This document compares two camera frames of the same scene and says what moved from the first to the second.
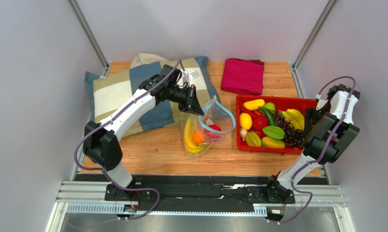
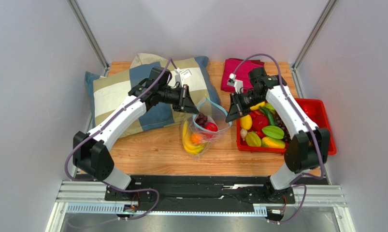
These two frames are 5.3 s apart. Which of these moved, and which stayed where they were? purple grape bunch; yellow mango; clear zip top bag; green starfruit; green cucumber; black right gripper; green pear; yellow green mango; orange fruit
Moved: black right gripper; purple grape bunch; clear zip top bag
Stayed: green starfruit; yellow mango; green pear; orange fruit; yellow green mango; green cucumber
